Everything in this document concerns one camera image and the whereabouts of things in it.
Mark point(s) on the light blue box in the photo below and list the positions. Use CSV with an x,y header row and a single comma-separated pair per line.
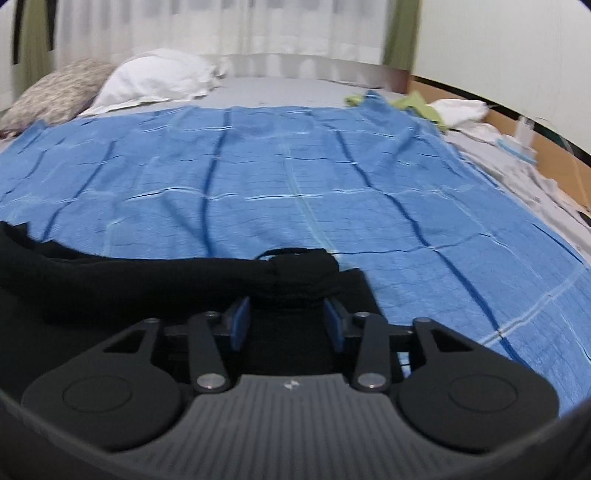
x,y
517,150

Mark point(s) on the green curtain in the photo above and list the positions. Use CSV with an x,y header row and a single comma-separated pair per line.
x,y
37,37
401,32

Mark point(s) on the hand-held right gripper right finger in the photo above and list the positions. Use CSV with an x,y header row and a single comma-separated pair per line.
x,y
334,325

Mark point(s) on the floral pillow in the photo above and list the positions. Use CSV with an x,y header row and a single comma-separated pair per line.
x,y
53,94

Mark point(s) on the white pillow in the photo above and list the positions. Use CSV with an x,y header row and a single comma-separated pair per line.
x,y
154,78

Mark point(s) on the black pants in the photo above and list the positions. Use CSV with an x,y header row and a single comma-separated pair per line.
x,y
138,286

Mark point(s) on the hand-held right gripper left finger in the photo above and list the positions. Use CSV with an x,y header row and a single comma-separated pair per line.
x,y
240,323

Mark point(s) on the white crumpled cloth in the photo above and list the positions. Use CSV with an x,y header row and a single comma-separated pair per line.
x,y
461,110

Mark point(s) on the white sheer curtain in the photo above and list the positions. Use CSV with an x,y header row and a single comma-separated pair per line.
x,y
221,27

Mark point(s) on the blue checked blanket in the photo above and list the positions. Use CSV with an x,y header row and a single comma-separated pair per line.
x,y
295,184

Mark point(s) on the green cloth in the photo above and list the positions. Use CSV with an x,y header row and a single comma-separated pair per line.
x,y
422,108

